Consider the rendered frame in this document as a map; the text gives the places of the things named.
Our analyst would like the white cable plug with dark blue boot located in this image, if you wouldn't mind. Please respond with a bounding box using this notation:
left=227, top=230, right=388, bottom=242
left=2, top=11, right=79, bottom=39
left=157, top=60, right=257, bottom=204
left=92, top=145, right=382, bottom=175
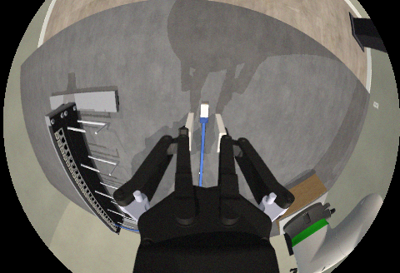
left=200, top=103, right=208, bottom=123

